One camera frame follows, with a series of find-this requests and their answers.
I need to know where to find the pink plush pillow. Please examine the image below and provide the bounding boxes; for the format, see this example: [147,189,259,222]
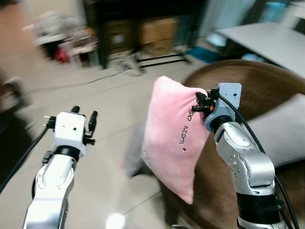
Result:
[142,75,211,205]

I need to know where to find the light grey square pillow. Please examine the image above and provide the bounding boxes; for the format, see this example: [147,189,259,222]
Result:
[248,93,305,167]

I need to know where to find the round brown plush sofa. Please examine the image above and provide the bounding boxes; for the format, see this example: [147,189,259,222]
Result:
[162,60,305,229]

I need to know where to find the blue mat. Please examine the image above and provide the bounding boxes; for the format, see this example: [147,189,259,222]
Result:
[191,47,220,62]

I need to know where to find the red bag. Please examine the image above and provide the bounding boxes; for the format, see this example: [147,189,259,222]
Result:
[53,48,70,62]

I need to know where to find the small tan cardboard box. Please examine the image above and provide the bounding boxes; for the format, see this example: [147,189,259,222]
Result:
[148,39,177,57]

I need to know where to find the colourful snack bag pile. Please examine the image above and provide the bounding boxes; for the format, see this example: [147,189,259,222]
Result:
[62,26,96,48]

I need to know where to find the large tan cardboard box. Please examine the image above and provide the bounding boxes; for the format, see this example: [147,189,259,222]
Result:
[140,18,178,45]

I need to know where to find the white table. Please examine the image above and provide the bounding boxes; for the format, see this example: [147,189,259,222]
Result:
[215,21,305,77]

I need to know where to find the dark brown cardboard box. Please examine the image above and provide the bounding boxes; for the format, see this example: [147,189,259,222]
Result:
[105,20,136,51]

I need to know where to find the white cabinet with glass doors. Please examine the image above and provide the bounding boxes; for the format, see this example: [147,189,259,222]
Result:
[281,0,305,34]

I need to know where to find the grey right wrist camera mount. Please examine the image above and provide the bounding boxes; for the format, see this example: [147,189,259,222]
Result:
[205,83,243,132]

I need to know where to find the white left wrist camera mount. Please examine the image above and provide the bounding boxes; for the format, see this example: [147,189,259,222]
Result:
[53,112,87,157]

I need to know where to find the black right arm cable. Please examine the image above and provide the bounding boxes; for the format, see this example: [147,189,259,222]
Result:
[218,93,300,229]

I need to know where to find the black floor cable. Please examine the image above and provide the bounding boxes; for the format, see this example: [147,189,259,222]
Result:
[112,52,143,76]

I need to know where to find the black shelf frame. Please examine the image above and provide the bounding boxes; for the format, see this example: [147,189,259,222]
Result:
[83,0,210,70]

